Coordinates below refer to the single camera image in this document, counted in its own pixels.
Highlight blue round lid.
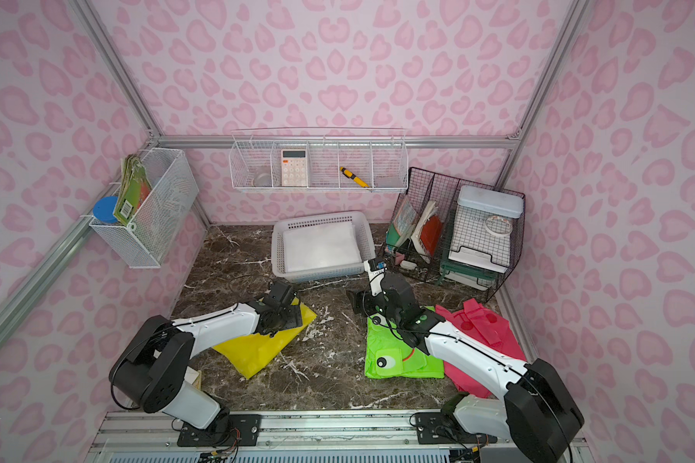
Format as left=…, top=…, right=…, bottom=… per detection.
left=92, top=196, right=120, bottom=225

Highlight white tape roll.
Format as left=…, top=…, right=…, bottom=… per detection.
left=484, top=215, right=514, bottom=237

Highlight light blue lidded box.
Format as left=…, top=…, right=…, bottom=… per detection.
left=458, top=185, right=524, bottom=219

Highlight green folder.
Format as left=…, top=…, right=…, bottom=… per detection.
left=386, top=196, right=419, bottom=251

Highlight pink calculator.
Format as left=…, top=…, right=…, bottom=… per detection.
left=281, top=149, right=309, bottom=188

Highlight white mesh wall basket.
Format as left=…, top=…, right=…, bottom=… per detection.
left=90, top=148, right=199, bottom=269

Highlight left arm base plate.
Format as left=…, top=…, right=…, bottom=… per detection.
left=177, top=412, right=263, bottom=449

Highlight white plastic basket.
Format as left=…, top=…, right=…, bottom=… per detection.
left=271, top=211, right=376, bottom=283

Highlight red book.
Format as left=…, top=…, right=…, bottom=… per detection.
left=411, top=201, right=443, bottom=264

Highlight white flat box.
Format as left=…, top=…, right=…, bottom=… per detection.
left=449, top=206, right=512, bottom=273

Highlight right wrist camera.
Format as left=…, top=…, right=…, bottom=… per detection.
left=364, top=259, right=387, bottom=296

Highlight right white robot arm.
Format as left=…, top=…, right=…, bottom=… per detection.
left=349, top=260, right=585, bottom=462

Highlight yellow utility knife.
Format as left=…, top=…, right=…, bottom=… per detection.
left=340, top=167, right=370, bottom=188

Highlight green frog raincoat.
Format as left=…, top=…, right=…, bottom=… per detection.
left=364, top=314, right=445, bottom=379

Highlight white wire wall shelf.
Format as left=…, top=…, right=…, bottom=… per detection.
left=229, top=127, right=409, bottom=193

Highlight green zip pouch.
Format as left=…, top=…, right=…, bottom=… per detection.
left=439, top=257, right=498, bottom=291

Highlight white eraser block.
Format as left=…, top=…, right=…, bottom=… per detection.
left=400, top=260, right=418, bottom=271

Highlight pink raincoat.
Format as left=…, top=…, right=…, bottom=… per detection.
left=434, top=299, right=526, bottom=399

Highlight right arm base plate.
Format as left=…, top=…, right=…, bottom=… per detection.
left=409, top=412, right=498, bottom=446

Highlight clear tape roll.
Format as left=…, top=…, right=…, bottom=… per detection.
left=252, top=170, right=273, bottom=188

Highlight yellow raincoat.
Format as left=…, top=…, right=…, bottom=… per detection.
left=212, top=303, right=318, bottom=380

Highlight black wire desk organizer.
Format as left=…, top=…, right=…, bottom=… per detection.
left=382, top=168, right=525, bottom=303

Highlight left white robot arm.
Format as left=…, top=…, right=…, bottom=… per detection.
left=109, top=280, right=301, bottom=432

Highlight green card pack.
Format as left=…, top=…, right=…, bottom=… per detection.
left=113, top=154, right=153, bottom=226

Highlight aluminium rail front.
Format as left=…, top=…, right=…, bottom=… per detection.
left=86, top=404, right=592, bottom=463

